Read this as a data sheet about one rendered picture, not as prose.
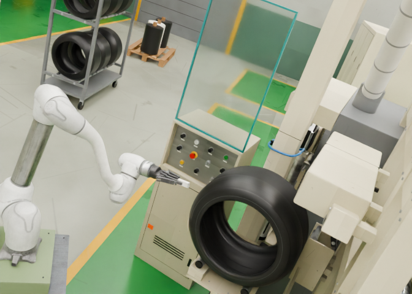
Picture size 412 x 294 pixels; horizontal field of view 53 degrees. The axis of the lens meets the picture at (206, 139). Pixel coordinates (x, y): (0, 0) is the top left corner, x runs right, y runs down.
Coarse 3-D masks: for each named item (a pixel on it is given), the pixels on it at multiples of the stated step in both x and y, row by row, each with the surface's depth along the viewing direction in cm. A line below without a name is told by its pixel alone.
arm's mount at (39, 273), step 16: (0, 240) 214; (48, 240) 224; (48, 256) 214; (0, 272) 197; (16, 272) 200; (32, 272) 202; (48, 272) 205; (0, 288) 194; (16, 288) 196; (32, 288) 199; (48, 288) 201
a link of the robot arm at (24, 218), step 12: (12, 204) 207; (24, 204) 202; (12, 216) 198; (24, 216) 198; (36, 216) 202; (12, 228) 198; (24, 228) 198; (36, 228) 203; (12, 240) 200; (24, 240) 201; (36, 240) 208
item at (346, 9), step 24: (336, 0) 190; (360, 0) 186; (336, 24) 193; (336, 48) 196; (312, 72) 204; (312, 96) 207; (288, 120) 215; (312, 120) 222; (288, 144) 219; (288, 168) 224
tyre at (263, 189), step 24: (240, 168) 214; (264, 168) 214; (216, 192) 201; (240, 192) 195; (264, 192) 193; (288, 192) 202; (192, 216) 212; (216, 216) 238; (264, 216) 191; (288, 216) 191; (192, 240) 219; (216, 240) 236; (240, 240) 237; (288, 240) 191; (216, 264) 212; (240, 264) 229; (264, 264) 228; (288, 264) 195
